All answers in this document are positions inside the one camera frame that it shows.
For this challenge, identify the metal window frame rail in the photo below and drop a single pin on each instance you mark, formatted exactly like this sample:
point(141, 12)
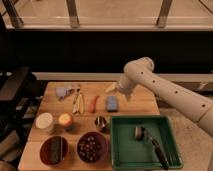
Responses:
point(108, 15)

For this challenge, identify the orange handled peeler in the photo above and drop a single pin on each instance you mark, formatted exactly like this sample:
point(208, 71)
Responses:
point(92, 106)

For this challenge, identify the brown bowl with nuts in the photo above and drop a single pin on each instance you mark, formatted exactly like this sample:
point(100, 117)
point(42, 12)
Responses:
point(92, 147)

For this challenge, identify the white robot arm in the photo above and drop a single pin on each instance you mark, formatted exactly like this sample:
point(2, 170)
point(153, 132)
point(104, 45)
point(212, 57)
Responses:
point(197, 108)

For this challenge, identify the white lidded jar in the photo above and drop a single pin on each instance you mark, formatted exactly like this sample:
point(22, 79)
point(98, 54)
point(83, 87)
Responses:
point(45, 122)

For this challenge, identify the small metal cup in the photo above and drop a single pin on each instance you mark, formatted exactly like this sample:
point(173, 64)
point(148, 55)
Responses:
point(101, 124)

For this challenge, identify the black chair at left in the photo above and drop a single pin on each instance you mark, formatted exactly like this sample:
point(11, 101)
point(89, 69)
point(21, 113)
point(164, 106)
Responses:
point(12, 88)

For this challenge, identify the black handled ice cream scoop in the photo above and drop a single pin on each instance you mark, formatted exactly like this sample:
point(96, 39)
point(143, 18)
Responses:
point(141, 133)

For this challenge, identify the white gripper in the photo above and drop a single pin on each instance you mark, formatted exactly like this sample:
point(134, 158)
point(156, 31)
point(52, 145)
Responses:
point(124, 85)

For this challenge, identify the blue sponge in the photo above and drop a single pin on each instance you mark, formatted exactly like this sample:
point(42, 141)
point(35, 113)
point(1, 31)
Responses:
point(111, 104)

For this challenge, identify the green plastic tray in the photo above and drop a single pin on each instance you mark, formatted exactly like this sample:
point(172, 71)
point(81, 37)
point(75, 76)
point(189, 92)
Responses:
point(129, 154)

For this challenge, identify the red yellow apple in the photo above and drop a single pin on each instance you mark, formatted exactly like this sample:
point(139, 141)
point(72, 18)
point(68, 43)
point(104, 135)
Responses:
point(66, 121)

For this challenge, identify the brown bowl with utensil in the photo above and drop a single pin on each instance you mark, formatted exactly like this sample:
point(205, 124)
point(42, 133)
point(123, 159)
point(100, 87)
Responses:
point(54, 150)

